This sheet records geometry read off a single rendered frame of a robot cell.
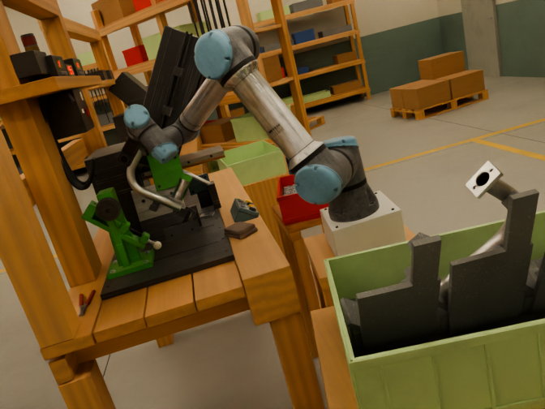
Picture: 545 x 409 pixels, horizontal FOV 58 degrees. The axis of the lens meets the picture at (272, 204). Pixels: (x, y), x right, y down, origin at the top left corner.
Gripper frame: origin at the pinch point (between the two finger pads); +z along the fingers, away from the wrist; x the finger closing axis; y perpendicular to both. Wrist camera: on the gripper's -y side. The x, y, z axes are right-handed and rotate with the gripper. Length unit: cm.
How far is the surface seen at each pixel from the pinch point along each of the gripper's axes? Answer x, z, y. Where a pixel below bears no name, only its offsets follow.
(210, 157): -22.4, 12.3, 15.8
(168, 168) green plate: -11.8, 2.7, 0.9
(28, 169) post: 21.3, -20.1, -26.7
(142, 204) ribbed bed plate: -10.1, 8.0, -15.0
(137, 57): 116, 314, 153
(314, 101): -95, 741, 435
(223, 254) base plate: -44, -26, -20
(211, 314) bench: -50, -33, -38
